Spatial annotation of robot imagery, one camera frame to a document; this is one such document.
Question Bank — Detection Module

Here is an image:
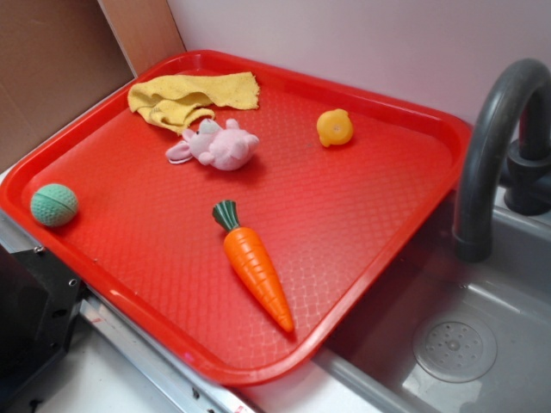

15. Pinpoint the orange toy carrot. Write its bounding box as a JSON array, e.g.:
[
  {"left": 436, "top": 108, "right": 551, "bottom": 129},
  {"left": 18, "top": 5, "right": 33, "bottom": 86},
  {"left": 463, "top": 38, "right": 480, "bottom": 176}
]
[{"left": 212, "top": 200, "right": 294, "bottom": 333}]

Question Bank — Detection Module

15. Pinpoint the red plastic tray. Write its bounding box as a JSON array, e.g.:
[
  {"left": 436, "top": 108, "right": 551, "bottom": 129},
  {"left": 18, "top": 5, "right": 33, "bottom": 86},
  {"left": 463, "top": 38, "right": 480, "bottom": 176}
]
[{"left": 1, "top": 51, "right": 471, "bottom": 386}]

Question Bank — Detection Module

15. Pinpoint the pink plush bunny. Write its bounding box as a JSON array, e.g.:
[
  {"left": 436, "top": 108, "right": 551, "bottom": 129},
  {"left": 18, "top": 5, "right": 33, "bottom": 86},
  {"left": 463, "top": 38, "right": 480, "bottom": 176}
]
[{"left": 165, "top": 119, "right": 259, "bottom": 171}]

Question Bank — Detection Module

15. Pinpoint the yellow rubber duck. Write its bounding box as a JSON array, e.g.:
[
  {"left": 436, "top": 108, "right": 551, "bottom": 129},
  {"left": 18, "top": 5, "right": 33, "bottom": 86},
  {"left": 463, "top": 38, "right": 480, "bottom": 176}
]
[{"left": 316, "top": 108, "right": 354, "bottom": 147}]

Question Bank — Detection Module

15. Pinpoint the yellow cloth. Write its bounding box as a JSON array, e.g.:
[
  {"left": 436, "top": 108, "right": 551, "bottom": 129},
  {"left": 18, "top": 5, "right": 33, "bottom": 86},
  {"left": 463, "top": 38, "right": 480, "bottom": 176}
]
[{"left": 127, "top": 72, "right": 260, "bottom": 135}]

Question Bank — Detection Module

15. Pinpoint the grey sink basin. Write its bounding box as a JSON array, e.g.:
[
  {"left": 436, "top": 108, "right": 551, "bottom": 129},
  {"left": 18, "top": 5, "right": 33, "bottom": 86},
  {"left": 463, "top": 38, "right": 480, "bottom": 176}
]
[{"left": 316, "top": 200, "right": 550, "bottom": 412}]

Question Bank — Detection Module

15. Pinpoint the green ball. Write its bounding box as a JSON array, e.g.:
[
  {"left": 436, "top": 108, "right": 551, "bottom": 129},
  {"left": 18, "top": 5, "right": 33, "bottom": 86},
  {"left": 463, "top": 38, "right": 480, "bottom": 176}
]
[{"left": 30, "top": 183, "right": 79, "bottom": 227}]

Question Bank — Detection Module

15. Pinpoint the sink drain strainer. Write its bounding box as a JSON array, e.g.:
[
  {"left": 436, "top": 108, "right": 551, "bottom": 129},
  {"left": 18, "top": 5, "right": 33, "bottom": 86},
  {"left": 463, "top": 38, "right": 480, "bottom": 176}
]
[{"left": 412, "top": 312, "right": 498, "bottom": 384}]

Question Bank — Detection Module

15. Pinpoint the grey faucet spout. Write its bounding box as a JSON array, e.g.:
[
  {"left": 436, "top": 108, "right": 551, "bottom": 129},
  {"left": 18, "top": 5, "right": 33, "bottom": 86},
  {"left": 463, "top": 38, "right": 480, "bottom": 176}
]
[{"left": 453, "top": 59, "right": 550, "bottom": 262}]

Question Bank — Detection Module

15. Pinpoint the black metal bracket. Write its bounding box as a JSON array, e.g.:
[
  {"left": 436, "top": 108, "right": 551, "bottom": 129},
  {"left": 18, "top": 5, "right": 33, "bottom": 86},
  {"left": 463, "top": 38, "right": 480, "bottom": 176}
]
[{"left": 1, "top": 248, "right": 84, "bottom": 409}]

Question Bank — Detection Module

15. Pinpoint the dark faucet handle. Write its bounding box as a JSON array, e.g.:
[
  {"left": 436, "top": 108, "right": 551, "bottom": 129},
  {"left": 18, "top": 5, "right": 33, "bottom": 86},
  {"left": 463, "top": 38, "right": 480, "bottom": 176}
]
[{"left": 505, "top": 102, "right": 550, "bottom": 216}]

